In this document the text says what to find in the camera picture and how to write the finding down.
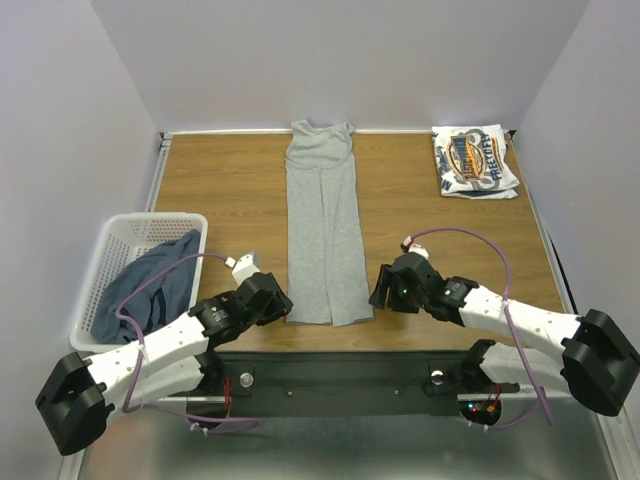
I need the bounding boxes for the folded white printed tank top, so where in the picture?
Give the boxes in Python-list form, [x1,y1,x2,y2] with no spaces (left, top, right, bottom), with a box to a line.
[431,124,520,200]

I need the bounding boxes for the blue tank top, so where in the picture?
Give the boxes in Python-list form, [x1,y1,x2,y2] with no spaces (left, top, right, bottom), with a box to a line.
[91,230,201,344]

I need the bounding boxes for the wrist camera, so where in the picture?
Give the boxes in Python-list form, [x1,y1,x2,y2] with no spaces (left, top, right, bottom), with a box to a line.
[400,236,429,260]
[224,252,261,285]

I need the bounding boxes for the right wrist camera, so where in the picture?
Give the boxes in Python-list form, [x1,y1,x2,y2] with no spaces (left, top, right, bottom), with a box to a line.
[400,236,429,260]

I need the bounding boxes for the white plastic laundry basket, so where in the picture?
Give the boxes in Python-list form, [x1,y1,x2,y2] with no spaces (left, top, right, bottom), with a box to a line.
[69,212,208,353]

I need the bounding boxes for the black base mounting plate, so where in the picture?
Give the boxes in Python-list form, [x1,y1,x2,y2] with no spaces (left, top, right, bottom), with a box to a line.
[182,351,519,418]

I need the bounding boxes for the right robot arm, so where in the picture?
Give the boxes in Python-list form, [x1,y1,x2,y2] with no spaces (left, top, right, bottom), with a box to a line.
[369,251,639,417]

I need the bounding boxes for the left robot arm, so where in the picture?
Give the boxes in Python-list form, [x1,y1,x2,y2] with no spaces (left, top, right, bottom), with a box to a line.
[35,272,293,456]

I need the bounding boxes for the grey tank top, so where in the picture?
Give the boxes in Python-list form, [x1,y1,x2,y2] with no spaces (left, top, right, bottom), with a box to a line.
[285,120,374,327]

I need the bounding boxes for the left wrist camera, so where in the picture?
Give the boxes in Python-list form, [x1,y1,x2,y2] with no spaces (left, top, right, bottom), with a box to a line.
[224,252,261,285]

